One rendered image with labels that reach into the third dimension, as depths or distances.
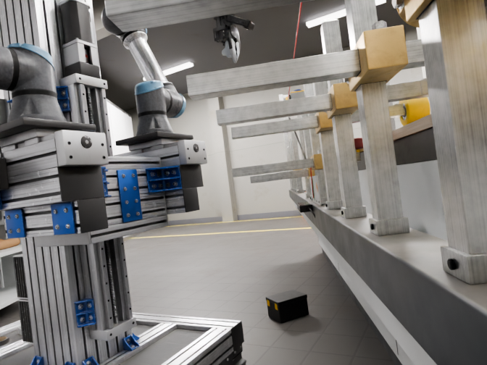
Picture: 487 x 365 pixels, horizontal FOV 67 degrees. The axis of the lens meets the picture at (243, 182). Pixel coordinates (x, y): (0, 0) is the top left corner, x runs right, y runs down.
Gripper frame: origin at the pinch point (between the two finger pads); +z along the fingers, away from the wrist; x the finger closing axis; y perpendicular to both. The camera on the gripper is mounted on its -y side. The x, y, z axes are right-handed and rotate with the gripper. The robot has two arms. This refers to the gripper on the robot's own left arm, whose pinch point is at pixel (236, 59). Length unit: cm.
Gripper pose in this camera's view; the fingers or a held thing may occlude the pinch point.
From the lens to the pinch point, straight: 158.7
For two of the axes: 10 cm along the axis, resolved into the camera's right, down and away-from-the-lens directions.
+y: -8.7, 1.1, 4.8
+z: 1.3, 9.9, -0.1
